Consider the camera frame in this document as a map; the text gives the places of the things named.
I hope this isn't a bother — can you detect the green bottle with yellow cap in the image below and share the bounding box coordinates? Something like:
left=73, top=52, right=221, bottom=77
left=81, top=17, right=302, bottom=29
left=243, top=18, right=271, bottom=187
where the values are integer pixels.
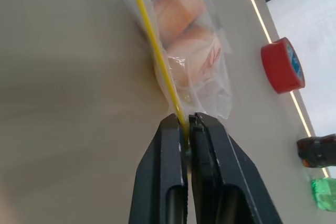
left=310, top=176, right=336, bottom=212

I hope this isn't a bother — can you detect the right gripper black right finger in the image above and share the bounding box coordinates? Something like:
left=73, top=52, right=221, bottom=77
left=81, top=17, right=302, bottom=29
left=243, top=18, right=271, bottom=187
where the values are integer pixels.
left=188, top=111, right=284, bottom=224

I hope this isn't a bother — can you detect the red tape roll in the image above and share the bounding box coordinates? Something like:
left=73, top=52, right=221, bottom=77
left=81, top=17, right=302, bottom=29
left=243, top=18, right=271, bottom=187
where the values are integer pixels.
left=260, top=36, right=306, bottom=94

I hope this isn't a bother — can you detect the cola bottle with red cap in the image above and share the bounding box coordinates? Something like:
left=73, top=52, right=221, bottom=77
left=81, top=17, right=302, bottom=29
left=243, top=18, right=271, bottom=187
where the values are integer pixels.
left=296, top=134, right=336, bottom=168

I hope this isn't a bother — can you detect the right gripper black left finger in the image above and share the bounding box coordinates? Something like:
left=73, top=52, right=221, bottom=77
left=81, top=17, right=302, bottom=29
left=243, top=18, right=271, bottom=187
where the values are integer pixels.
left=128, top=113, right=190, bottom=224

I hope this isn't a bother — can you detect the clear yellow-zip plastic bag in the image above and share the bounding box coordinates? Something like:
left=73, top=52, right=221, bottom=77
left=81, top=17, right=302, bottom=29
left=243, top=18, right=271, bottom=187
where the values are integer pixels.
left=110, top=0, right=235, bottom=156

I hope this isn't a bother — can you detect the sesame bread roll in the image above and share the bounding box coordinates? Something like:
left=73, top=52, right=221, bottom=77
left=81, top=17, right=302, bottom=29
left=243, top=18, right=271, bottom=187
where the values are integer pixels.
left=149, top=0, right=207, bottom=43
left=166, top=24, right=223, bottom=92

